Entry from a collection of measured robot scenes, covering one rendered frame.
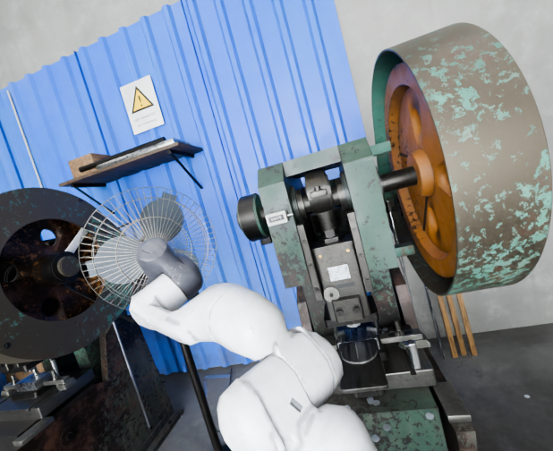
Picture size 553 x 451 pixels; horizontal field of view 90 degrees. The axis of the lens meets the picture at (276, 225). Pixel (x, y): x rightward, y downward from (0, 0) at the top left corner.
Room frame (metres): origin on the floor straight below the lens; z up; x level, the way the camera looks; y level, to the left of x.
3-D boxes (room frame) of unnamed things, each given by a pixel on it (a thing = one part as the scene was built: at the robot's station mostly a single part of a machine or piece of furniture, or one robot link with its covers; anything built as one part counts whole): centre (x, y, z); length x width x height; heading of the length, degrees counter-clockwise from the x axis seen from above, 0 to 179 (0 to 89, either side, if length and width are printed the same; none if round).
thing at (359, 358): (0.87, -0.15, 0.72); 0.25 x 0.14 x 0.14; 166
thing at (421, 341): (1.00, -0.36, 0.76); 0.17 x 0.06 x 0.10; 76
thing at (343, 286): (1.00, -0.18, 1.04); 0.17 x 0.15 x 0.30; 166
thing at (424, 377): (1.04, -0.19, 0.68); 0.45 x 0.30 x 0.06; 76
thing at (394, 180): (1.04, -0.19, 1.33); 0.67 x 0.18 x 0.18; 76
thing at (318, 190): (1.04, -0.19, 1.27); 0.21 x 0.12 x 0.34; 166
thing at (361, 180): (1.18, -0.22, 0.83); 0.79 x 0.43 x 1.34; 166
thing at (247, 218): (1.12, 0.05, 1.31); 0.22 x 0.12 x 0.22; 166
